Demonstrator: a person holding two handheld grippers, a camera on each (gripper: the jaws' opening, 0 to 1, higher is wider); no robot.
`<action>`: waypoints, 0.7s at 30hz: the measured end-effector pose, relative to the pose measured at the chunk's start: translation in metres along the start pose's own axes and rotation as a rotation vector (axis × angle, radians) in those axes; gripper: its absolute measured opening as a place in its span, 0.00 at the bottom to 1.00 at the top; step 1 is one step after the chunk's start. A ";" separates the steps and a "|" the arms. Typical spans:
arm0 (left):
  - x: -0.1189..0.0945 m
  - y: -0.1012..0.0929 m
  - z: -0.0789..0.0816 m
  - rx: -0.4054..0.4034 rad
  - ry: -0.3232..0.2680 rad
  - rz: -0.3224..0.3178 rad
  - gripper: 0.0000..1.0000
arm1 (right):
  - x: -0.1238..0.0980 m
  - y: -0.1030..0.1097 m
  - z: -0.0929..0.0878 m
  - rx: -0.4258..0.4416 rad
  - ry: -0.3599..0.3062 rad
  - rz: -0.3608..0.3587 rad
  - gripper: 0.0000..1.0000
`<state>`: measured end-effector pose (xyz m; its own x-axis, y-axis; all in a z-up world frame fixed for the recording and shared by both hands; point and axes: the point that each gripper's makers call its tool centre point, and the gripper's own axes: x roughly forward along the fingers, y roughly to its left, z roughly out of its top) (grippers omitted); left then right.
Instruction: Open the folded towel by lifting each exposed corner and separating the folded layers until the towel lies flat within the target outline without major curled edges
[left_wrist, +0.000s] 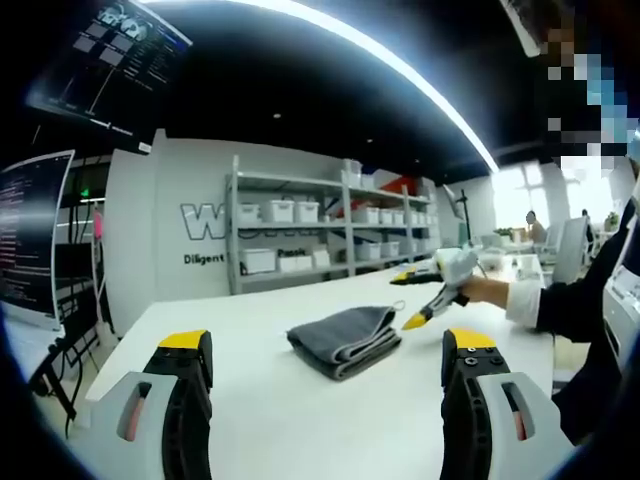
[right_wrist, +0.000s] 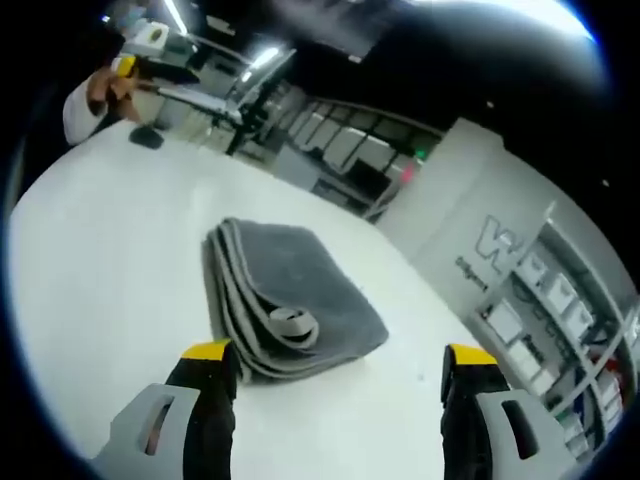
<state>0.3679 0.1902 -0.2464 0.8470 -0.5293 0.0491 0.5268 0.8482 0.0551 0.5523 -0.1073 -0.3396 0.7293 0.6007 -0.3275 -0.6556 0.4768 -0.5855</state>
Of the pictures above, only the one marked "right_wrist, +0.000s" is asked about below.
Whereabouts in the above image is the grey towel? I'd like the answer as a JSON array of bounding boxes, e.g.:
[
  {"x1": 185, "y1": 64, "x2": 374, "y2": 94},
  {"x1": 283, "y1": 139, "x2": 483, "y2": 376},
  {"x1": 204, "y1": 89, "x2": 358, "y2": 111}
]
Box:
[{"x1": 201, "y1": 216, "x2": 391, "y2": 386}]

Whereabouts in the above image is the person's left hand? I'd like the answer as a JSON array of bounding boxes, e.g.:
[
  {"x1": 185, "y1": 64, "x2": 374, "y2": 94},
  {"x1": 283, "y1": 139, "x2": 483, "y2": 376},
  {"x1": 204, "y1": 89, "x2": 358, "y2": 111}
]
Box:
[{"x1": 86, "y1": 64, "x2": 144, "y2": 124}]

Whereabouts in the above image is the white box with round mark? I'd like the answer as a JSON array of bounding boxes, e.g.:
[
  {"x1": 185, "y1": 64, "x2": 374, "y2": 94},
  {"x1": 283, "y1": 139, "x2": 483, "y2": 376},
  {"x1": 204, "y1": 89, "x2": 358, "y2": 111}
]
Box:
[{"x1": 133, "y1": 24, "x2": 170, "y2": 53}]

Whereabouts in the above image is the small black oval object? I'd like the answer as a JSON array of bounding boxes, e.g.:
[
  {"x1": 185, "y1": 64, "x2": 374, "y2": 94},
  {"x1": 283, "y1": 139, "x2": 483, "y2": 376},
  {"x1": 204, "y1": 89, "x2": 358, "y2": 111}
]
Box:
[{"x1": 127, "y1": 126, "x2": 166, "y2": 150}]

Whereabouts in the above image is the white shelf unit with boxes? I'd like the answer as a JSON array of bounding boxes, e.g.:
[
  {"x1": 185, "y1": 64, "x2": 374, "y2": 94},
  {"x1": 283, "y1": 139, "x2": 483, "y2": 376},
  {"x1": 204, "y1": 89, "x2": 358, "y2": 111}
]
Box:
[{"x1": 469, "y1": 199, "x2": 640, "y2": 464}]

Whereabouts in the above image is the row of grey cabinets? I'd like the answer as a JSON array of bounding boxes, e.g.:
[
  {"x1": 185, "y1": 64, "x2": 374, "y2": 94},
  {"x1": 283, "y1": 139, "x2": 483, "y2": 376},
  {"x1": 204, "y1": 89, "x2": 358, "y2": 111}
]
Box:
[{"x1": 272, "y1": 97, "x2": 447, "y2": 214}]

